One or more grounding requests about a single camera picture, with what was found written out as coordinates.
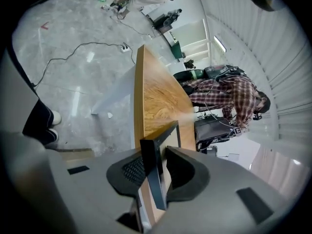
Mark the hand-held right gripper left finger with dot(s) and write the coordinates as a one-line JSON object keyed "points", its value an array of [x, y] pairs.
{"points": [[73, 194]]}

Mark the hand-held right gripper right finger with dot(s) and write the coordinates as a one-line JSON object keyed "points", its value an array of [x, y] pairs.
{"points": [[214, 199]]}

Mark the black picture frame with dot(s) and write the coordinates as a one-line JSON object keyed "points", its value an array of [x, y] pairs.
{"points": [[153, 169]]}

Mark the person's leg in black trousers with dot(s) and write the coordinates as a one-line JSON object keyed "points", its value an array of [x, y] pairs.
{"points": [[47, 136], [40, 116]]}

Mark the white shoe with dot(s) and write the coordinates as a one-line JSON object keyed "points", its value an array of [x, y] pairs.
{"points": [[54, 133], [56, 117]]}

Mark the black equipment case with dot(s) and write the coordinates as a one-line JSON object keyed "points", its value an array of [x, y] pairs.
{"points": [[212, 130]]}

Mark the wooden table with white legs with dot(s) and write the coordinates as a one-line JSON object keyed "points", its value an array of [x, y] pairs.
{"points": [[158, 94]]}

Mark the black office chair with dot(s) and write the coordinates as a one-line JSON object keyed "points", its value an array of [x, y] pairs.
{"points": [[187, 74]]}

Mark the green bin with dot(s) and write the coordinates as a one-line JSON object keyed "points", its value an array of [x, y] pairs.
{"points": [[176, 49]]}

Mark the white power strip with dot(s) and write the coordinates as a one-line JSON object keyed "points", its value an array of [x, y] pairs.
{"points": [[124, 48]]}

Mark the ceiling light strip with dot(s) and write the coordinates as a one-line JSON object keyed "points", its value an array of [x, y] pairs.
{"points": [[219, 43]]}

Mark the black camera equipment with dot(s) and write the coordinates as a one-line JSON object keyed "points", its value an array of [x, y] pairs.
{"points": [[168, 18]]}

